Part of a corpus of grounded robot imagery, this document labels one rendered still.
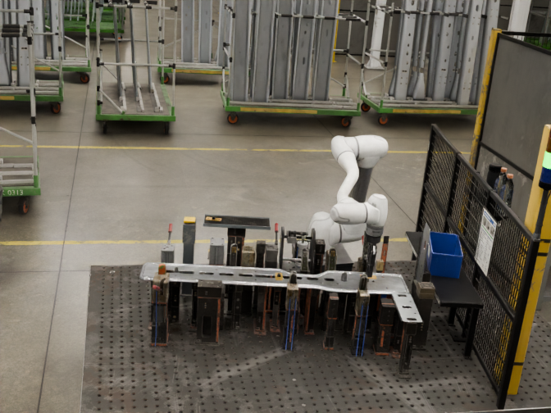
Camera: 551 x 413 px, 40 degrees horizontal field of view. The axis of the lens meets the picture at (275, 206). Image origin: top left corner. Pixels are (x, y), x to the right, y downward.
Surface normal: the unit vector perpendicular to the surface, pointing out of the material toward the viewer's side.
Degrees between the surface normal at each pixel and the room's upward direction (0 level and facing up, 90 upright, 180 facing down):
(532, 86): 89
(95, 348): 0
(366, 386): 0
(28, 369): 0
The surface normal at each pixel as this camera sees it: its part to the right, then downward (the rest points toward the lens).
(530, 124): -0.98, 0.02
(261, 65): 0.11, 0.30
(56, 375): 0.07, -0.93
